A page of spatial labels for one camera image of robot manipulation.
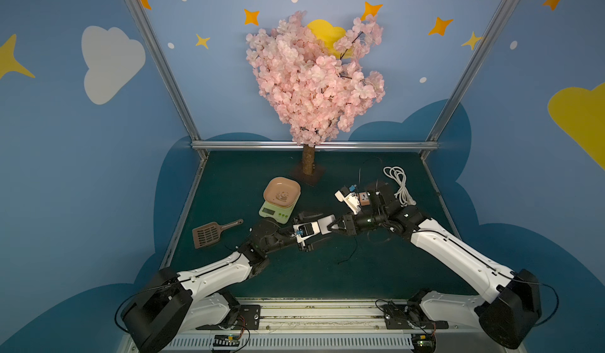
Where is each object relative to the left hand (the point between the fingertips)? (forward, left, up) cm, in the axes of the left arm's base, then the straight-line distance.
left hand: (324, 219), depth 72 cm
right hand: (0, -3, -2) cm, 4 cm away
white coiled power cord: (+37, -38, -20) cm, 57 cm away
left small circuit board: (-30, +30, -25) cm, 50 cm away
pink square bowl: (+23, +17, -19) cm, 34 cm away
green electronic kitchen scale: (+14, +17, -22) cm, 31 cm away
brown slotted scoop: (+4, +45, -23) cm, 50 cm away
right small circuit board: (-29, -33, -25) cm, 51 cm away
